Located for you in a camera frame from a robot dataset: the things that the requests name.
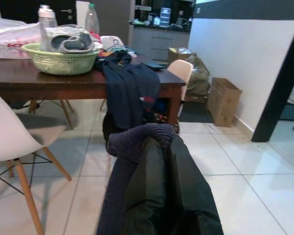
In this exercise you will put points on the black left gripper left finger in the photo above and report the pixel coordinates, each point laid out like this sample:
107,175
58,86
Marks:
149,191

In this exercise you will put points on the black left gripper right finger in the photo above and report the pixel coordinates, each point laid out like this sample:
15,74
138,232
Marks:
190,200

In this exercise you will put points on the navy knit sweater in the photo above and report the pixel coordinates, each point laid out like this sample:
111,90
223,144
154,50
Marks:
127,142

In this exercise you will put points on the navy t-shirt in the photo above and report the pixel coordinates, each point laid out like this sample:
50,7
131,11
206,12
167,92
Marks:
129,93

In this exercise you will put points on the closed cardboard box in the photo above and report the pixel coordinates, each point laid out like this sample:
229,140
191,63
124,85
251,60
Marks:
222,102

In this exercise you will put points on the clear rubbish bag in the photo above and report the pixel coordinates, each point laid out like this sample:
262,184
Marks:
198,78

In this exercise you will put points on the black tablet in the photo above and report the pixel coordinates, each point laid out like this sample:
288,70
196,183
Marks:
154,66

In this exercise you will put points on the peach plastic chair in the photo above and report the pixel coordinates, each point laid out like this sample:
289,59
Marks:
181,69

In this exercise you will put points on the open cardboard box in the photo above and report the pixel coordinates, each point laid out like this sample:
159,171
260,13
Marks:
176,57

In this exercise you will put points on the black pillar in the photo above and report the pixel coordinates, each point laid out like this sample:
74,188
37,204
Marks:
278,93

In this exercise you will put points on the grey kitchen cabinet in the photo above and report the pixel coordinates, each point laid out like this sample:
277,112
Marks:
159,41

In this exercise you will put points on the white plastic chair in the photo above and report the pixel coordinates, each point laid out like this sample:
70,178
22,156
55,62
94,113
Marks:
7,132

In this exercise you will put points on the white folded cloth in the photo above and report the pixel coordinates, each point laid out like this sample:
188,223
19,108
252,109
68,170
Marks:
110,41

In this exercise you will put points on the green woven basket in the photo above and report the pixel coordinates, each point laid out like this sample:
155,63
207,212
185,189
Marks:
61,62

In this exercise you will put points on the dark wooden table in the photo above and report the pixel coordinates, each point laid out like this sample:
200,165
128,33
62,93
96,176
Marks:
27,80

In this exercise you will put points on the grey clothes bundle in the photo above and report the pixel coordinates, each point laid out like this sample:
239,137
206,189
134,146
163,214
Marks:
71,36

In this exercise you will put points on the clear stacked food containers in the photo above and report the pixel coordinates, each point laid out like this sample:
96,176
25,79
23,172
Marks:
165,17

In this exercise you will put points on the green cap plastic bottle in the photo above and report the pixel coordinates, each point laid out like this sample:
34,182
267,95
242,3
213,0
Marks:
92,20

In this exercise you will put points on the clear water bottle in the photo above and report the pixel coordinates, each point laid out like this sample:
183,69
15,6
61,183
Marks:
45,22

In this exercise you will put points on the white plastic bag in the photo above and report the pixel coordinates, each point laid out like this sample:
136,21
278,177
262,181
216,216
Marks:
9,36

